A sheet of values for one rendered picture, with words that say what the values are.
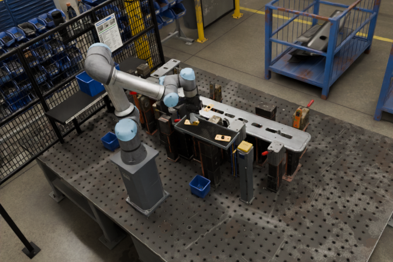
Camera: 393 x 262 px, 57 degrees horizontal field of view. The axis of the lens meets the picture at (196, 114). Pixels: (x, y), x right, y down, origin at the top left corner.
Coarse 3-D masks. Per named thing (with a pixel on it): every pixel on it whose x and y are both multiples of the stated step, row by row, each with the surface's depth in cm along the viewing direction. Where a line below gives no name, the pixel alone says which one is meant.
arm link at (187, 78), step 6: (180, 72) 192; (186, 72) 191; (192, 72) 191; (180, 78) 192; (186, 78) 191; (192, 78) 192; (180, 84) 193; (186, 84) 193; (192, 84) 194; (186, 90) 196; (192, 90) 196
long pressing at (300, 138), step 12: (204, 108) 251; (216, 108) 250; (228, 108) 248; (252, 120) 236; (264, 120) 234; (252, 132) 227; (264, 132) 226; (288, 132) 223; (300, 132) 222; (288, 144) 215; (300, 144) 214
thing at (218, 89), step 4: (216, 84) 264; (216, 88) 260; (220, 88) 263; (216, 92) 260; (220, 92) 266; (216, 96) 262; (220, 96) 267; (216, 100) 264; (220, 100) 268; (212, 108) 272
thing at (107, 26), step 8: (112, 16) 287; (96, 24) 277; (104, 24) 283; (112, 24) 290; (96, 32) 280; (104, 32) 286; (112, 32) 292; (104, 40) 288; (112, 40) 295; (120, 40) 302; (112, 48) 297
